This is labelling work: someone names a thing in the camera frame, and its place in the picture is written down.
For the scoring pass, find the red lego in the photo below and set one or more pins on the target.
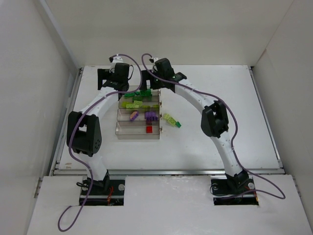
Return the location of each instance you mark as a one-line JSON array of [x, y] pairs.
[[149, 129]]

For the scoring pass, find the purple arch lego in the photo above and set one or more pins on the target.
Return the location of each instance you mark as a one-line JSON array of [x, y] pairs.
[[151, 116]]

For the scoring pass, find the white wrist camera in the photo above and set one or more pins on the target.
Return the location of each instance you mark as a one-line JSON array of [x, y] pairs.
[[115, 59], [153, 62]]

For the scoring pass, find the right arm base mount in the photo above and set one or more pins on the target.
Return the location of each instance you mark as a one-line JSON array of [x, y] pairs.
[[225, 195]]

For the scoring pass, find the long green lego brick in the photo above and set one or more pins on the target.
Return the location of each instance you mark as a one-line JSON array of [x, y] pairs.
[[142, 98]]

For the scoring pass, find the lime lego long brick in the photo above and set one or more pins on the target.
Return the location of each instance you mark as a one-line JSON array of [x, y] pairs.
[[171, 121]]

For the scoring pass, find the aluminium rail front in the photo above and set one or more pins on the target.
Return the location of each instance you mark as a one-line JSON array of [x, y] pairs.
[[149, 172]]

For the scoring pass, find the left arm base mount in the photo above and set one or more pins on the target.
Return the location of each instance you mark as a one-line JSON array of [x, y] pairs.
[[112, 194]]

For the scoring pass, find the green lego 2x2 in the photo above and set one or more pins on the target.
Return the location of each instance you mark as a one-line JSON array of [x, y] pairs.
[[147, 92]]

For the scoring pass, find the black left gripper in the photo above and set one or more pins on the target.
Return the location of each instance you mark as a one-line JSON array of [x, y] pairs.
[[102, 79]]

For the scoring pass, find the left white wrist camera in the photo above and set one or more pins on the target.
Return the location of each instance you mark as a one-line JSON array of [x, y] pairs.
[[115, 59]]

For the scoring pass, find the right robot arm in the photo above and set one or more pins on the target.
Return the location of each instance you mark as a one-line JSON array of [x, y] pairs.
[[214, 118]]

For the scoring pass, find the small dark green lego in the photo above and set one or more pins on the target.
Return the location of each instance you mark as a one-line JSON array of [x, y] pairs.
[[177, 124]]

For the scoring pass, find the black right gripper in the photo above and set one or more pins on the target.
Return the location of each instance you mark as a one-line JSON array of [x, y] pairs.
[[146, 80]]

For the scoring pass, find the pale lime lego 2x2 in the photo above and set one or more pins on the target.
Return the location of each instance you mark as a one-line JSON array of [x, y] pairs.
[[137, 103], [166, 116]]

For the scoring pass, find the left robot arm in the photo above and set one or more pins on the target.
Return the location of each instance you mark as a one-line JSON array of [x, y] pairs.
[[84, 137]]

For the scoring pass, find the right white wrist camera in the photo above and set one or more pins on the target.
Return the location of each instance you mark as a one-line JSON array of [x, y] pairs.
[[153, 62]]

